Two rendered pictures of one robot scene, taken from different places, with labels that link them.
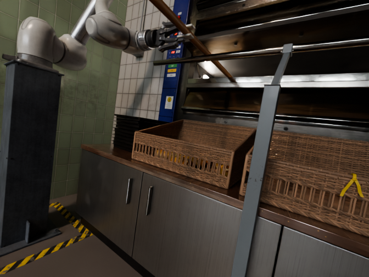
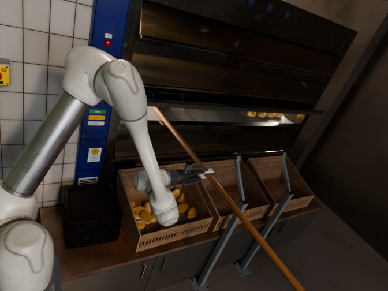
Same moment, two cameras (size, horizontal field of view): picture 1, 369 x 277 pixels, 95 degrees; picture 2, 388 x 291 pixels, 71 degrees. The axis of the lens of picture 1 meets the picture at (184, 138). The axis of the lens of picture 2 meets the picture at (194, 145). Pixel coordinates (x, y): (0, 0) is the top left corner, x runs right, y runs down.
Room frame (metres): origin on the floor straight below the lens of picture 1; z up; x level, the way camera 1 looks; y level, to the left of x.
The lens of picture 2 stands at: (0.49, 1.28, 2.03)
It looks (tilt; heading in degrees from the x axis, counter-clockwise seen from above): 29 degrees down; 288
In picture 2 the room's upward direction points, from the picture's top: 20 degrees clockwise
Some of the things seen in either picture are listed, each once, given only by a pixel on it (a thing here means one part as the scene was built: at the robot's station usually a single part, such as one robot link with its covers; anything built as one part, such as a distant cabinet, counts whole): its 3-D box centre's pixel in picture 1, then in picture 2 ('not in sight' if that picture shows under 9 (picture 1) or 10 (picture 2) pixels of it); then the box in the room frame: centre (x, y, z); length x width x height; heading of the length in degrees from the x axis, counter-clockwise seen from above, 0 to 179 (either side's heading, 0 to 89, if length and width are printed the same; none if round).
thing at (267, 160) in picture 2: not in sight; (278, 182); (0.33, -1.10, 0.72); 0.56 x 0.49 x 0.28; 57
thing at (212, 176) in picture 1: (197, 142); (164, 201); (0.98, -0.08, 0.72); 0.56 x 0.49 x 0.28; 59
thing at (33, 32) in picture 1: (39, 40); (23, 254); (1.01, 0.91, 1.17); 0.18 x 0.16 x 0.22; 170
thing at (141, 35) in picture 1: (147, 40); (170, 177); (0.87, 0.25, 1.20); 0.09 x 0.06 x 0.09; 148
